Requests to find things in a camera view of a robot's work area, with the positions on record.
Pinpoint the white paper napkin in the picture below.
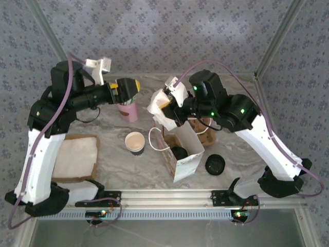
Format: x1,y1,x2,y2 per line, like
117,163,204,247
148,89,178,131

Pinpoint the black lidded coffee cup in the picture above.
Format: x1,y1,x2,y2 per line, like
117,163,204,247
171,146,188,160

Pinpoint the white printed paper bag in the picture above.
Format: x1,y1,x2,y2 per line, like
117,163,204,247
148,117,222,184

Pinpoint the paper coffee cup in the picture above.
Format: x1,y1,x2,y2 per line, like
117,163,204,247
124,131,145,157

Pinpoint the pink holder cup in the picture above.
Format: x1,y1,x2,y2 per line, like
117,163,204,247
117,99,140,124

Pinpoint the white napkin stack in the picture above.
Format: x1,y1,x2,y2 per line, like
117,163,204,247
52,137,98,180

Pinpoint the black cup lid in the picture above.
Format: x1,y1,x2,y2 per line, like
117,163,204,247
205,153,226,177

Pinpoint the white napkin on tray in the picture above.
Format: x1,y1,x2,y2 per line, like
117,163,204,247
51,135,101,184

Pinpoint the grey metal panel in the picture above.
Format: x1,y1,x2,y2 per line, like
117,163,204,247
30,208,306,247

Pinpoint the small LED circuit board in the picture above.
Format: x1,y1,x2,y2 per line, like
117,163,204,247
232,210,251,219
86,210,108,219

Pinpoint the aluminium back rail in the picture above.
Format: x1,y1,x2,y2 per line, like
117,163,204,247
112,72,258,78

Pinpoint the thin black left gripper cable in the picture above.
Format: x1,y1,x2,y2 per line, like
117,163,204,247
76,106,101,124

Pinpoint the aluminium side rail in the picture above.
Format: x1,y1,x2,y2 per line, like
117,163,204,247
254,76,294,188

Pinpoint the aluminium frame post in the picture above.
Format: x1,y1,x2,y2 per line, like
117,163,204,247
25,0,68,62
253,0,307,78

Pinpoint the aluminium mounting rail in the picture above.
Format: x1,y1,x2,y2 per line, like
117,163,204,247
27,187,308,209

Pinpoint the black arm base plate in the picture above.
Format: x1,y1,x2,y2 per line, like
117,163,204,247
96,190,122,208
211,189,259,208

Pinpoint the grey slotted cable duct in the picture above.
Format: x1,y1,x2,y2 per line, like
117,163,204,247
35,208,237,221

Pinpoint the aluminium frame leg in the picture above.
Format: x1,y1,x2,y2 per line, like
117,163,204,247
14,215,39,247
294,205,318,247

